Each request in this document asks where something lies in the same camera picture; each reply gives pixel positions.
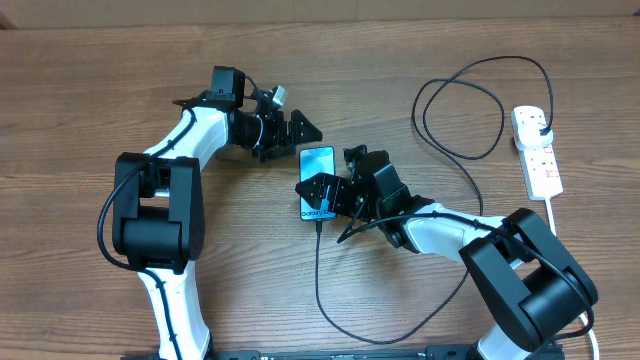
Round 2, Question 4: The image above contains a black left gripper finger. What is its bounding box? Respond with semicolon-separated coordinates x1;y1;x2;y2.
258;144;296;162
289;109;323;145

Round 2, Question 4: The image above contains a Samsung Galaxy smartphone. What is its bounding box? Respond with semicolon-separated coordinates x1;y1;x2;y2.
299;146;336;221

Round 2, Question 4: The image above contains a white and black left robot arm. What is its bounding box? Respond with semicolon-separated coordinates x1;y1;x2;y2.
96;66;323;359

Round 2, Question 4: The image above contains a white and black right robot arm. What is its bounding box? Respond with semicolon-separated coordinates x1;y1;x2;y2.
295;145;598;359

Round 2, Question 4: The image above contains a white power strip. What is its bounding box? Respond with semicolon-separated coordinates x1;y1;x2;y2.
511;105;563;200

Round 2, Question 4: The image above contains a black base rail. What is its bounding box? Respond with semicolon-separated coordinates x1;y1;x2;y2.
119;343;566;360

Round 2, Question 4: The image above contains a white power strip cord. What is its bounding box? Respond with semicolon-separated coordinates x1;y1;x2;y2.
544;197;601;360

